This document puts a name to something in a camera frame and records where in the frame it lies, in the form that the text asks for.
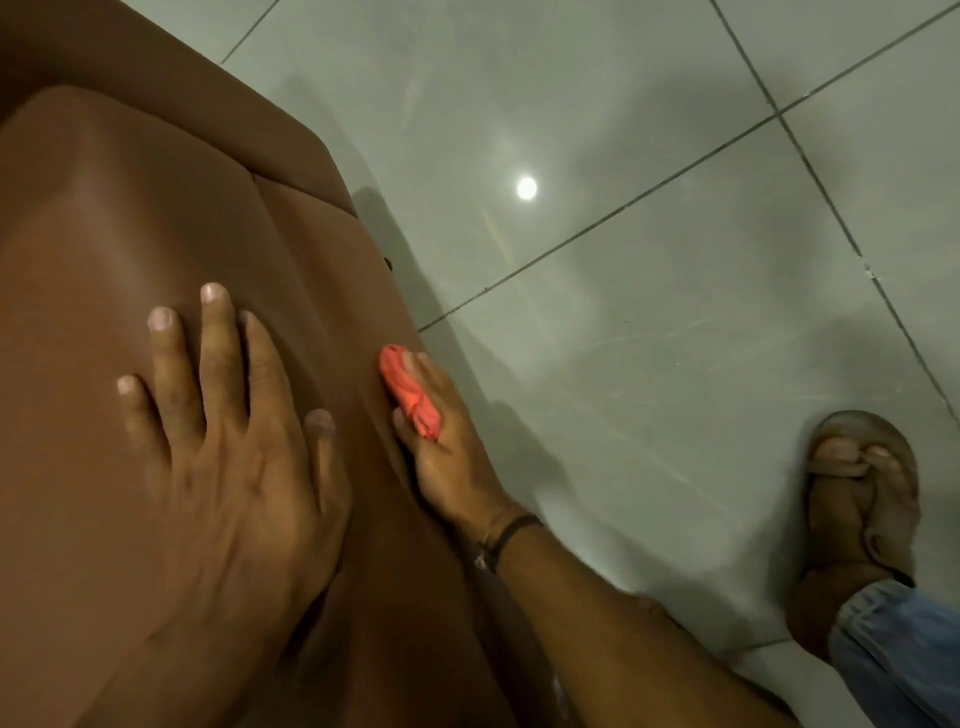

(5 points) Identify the person's left hand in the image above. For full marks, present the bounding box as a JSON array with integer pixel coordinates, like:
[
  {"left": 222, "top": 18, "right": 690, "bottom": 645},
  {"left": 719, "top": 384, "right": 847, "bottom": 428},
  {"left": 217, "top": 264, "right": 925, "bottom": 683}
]
[{"left": 116, "top": 282, "right": 352, "bottom": 648}]

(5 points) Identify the person's right hand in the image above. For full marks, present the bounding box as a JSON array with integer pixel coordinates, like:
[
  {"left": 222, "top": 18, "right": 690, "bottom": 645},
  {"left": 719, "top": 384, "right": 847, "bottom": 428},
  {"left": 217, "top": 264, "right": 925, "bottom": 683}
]
[{"left": 390, "top": 349, "right": 531, "bottom": 552}]

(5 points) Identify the orange cleaning cloth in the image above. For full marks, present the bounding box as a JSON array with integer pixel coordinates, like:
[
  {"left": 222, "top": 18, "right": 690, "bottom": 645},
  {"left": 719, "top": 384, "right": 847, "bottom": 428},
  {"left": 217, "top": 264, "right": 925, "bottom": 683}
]
[{"left": 378, "top": 344, "right": 451, "bottom": 442}]

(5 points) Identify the person's left forearm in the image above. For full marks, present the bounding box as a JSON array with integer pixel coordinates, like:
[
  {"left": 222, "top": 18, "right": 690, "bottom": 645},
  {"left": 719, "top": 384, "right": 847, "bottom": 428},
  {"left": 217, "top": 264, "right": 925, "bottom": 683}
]
[{"left": 71, "top": 585, "right": 331, "bottom": 728}]

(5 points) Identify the person's right forearm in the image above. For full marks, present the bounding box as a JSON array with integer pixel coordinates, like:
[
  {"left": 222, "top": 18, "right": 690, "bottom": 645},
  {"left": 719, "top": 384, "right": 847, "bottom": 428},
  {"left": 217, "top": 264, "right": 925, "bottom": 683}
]
[{"left": 491, "top": 525, "right": 800, "bottom": 728}]

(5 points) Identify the brown plastic chair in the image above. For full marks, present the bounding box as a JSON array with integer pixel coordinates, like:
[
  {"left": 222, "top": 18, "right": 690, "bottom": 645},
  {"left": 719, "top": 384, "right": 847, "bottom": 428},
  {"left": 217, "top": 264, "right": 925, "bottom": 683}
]
[{"left": 0, "top": 0, "right": 579, "bottom": 728}]

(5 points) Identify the person's foot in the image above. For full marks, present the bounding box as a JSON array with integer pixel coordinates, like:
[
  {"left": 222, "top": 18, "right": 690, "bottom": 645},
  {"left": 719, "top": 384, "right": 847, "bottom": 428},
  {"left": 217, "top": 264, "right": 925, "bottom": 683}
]
[{"left": 786, "top": 436, "right": 918, "bottom": 661}]

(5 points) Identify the brown leather sandal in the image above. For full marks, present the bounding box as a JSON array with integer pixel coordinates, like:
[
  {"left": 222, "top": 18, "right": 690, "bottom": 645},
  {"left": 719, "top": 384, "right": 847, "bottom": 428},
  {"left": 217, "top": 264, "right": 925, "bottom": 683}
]
[{"left": 784, "top": 409, "right": 922, "bottom": 665}]

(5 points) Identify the blue jeans trouser leg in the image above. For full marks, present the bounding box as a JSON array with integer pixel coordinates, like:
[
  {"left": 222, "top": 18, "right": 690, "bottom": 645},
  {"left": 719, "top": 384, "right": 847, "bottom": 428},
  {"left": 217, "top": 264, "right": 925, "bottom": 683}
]
[{"left": 827, "top": 579, "right": 960, "bottom": 728}]

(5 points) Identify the black cord wristband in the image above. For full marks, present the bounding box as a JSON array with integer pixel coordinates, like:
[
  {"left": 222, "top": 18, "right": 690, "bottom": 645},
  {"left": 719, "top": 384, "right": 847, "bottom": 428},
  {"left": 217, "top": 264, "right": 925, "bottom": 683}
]
[{"left": 474, "top": 513, "right": 546, "bottom": 576}]

